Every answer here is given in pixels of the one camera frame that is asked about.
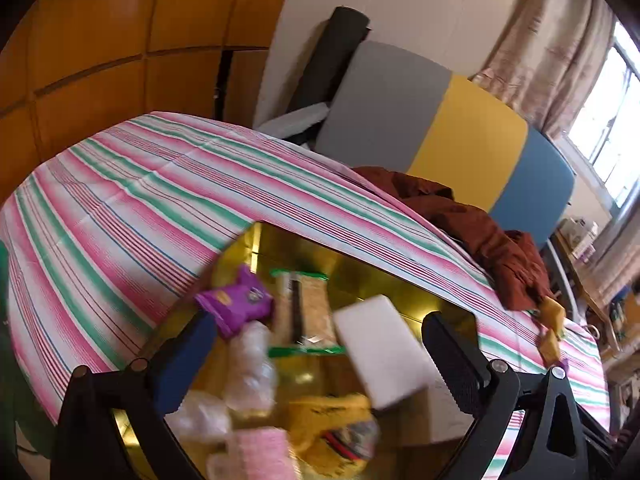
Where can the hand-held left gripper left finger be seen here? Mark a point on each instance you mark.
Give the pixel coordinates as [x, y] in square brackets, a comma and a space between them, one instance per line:
[185, 360]

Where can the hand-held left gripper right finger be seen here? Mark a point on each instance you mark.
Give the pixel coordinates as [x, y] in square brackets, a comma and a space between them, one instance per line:
[455, 360]

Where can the white sponge block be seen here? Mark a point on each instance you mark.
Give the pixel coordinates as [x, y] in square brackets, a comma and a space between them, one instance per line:
[385, 350]

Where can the purple snack packet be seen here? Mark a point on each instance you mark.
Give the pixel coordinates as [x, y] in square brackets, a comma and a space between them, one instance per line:
[235, 302]

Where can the gold box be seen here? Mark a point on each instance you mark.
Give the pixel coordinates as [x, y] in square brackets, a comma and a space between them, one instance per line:
[380, 280]

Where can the green-edged cracker packet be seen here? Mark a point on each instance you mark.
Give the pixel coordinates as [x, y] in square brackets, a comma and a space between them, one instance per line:
[312, 310]

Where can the small clear candy packet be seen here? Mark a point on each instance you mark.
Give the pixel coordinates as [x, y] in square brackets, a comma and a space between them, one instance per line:
[200, 417]

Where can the clear bag of white candies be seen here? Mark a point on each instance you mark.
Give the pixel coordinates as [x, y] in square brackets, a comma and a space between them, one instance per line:
[250, 370]

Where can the brown snack packet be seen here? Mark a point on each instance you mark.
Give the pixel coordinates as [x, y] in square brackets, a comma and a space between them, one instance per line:
[553, 315]
[549, 347]

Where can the small purple candy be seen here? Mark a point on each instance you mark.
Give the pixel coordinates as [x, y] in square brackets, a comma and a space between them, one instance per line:
[562, 366]

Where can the pink snack packet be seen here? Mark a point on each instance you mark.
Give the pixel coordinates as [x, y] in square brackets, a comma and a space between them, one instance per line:
[262, 452]

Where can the rust brown garment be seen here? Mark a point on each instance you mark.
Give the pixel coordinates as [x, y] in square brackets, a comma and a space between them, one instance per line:
[480, 230]

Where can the yellow snack packet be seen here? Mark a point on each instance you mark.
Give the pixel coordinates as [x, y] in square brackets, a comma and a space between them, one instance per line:
[330, 425]

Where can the wooden side shelf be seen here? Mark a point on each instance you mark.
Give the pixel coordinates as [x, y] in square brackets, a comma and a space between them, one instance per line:
[585, 255]

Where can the striped tablecloth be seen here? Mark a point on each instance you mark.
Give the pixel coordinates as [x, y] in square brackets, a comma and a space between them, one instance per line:
[125, 200]

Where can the grey yellow blue sofa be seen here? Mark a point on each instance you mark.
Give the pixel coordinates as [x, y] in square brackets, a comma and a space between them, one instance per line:
[470, 140]

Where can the window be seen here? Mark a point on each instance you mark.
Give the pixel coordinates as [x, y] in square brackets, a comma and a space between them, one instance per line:
[610, 125]

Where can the beige patterned curtain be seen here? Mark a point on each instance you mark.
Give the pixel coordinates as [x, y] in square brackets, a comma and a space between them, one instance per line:
[555, 45]

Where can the black rolled mat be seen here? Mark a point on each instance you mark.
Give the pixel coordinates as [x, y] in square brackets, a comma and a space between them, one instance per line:
[335, 50]

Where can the wooden wardrobe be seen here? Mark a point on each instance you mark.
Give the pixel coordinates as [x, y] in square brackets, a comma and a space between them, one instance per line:
[100, 35]

